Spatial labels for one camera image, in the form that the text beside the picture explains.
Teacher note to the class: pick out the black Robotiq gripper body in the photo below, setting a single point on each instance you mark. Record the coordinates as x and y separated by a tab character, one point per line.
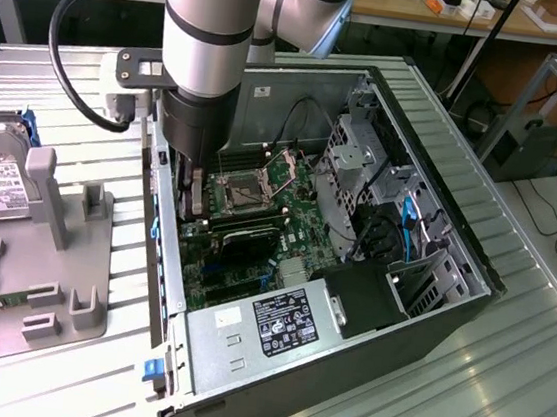
195	123

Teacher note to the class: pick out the green Nvidia graphics card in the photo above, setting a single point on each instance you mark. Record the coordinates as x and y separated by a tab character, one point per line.
246	245

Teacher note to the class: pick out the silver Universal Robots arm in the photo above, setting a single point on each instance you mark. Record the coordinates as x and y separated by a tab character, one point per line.
205	9

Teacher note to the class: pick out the thin metal locking lever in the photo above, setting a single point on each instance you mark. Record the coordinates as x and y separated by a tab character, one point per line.
223	172

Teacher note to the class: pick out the CPU socket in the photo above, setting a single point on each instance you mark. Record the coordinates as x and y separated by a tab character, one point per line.
240	194

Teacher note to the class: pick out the black RAM slot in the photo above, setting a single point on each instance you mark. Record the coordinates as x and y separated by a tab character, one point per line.
246	159
247	150

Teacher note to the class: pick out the metal socket cover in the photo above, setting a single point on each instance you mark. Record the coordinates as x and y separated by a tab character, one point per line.
283	169

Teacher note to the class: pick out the black expansion slot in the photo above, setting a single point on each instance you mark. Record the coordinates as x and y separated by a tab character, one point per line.
225	279
233	293

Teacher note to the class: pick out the green Dell motherboard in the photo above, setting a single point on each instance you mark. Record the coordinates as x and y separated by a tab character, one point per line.
304	206

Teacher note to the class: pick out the small silver heat sink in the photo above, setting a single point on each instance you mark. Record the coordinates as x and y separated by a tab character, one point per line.
291	273

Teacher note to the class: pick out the perforated metal disk bay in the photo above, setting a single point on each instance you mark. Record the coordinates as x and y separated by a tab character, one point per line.
350	156

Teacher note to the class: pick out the grey power supply unit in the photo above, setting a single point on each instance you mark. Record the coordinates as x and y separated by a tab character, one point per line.
222	353

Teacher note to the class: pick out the blue case latch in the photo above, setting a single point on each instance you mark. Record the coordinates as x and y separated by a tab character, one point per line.
151	370

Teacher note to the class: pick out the grey plastic parts rack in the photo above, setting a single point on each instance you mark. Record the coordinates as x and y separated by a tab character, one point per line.
13	284

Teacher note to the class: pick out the black plastic air shroud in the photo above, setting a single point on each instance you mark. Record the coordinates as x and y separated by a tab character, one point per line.
364	299

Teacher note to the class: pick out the wooden workbench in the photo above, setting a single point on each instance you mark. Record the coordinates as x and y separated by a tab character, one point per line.
406	14

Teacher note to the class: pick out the black open PC case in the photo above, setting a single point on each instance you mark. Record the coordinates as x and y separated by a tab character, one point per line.
390	372

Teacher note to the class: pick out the orange small box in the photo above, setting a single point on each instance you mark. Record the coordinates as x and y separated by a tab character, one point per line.
434	3

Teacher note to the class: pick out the white flat box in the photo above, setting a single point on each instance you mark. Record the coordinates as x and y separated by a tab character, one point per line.
470	6

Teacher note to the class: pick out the black stand pole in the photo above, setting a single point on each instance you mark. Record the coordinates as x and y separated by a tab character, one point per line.
489	36

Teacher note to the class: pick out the dark grey floor box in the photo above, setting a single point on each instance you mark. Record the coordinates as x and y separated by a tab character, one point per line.
532	147

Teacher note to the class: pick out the white sticker on case wall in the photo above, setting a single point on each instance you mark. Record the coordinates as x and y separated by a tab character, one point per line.
262	91

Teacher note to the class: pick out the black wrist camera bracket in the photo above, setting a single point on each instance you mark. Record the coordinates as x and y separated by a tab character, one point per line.
133	68

